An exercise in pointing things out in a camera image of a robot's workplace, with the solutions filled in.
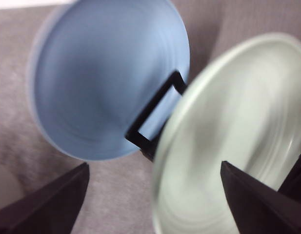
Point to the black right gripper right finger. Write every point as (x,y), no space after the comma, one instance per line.
(256,207)

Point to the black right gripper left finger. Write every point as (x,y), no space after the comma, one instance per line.
(51,208)

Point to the green plate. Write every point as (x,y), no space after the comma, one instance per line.
(243,108)

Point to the black plate rack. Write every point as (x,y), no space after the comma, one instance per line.
(134,135)

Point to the blue plate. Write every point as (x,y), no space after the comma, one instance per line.
(95,66)

